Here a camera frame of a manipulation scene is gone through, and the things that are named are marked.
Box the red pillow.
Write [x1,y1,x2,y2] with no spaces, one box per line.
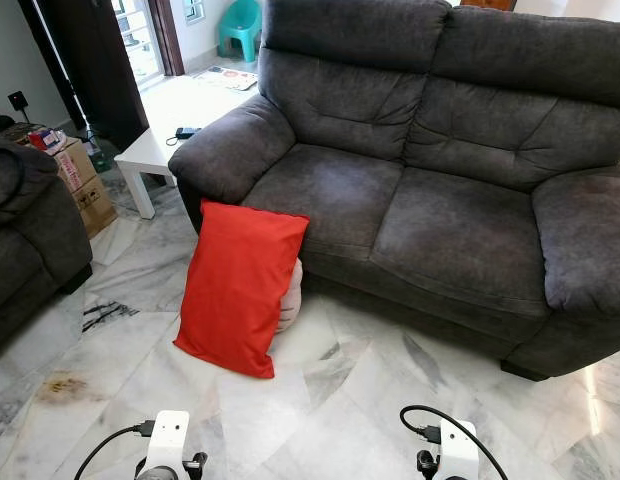
[173,198,311,380]

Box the pink cat-face pillow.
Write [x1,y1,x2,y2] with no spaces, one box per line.
[275,258,304,336]

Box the grey two-seat fabric sofa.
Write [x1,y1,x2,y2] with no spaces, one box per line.
[168,0,620,383]

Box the printed floor mat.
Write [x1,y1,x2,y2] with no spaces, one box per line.
[195,66,259,91]

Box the cardboard box with black symbols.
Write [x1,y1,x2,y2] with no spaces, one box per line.
[72,175,119,239]

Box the dark grey armchair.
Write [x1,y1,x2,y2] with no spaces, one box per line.
[0,138,93,351]

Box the cardboard box with red tape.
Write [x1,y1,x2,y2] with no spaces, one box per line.
[50,138,98,193]

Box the white side table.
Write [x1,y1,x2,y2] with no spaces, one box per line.
[114,75,259,220]

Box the small red packet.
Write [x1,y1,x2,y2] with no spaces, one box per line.
[28,126,66,151]

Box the dark brown door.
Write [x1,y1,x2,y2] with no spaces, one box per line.
[18,0,151,151]

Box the teal plastic chair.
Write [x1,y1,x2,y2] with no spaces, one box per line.
[218,0,263,63]

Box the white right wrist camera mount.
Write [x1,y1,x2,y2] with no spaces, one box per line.
[435,420,481,480]

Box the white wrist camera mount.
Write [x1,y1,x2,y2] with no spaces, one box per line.
[435,420,481,480]
[142,410,191,473]

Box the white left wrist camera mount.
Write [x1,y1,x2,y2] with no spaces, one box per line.
[142,410,191,473]

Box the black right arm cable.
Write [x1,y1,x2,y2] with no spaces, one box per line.
[400,405,511,480]

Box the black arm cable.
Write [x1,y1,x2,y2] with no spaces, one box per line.
[400,405,511,480]
[74,422,156,480]

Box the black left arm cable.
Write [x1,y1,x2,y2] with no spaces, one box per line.
[74,422,156,480]

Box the brown wooden door frame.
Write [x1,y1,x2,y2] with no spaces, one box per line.
[150,0,186,77]

